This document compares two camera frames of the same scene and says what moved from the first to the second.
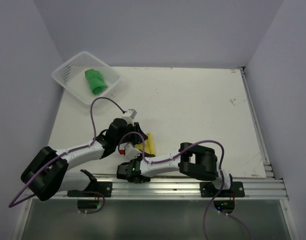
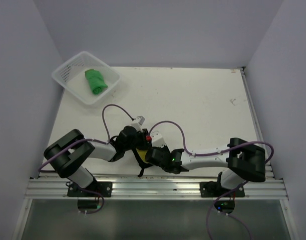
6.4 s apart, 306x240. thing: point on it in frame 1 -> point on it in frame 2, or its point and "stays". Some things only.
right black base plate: (207, 189) stays
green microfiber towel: (95, 80) stays
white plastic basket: (70, 74) stays
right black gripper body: (144, 180) -> (163, 149)
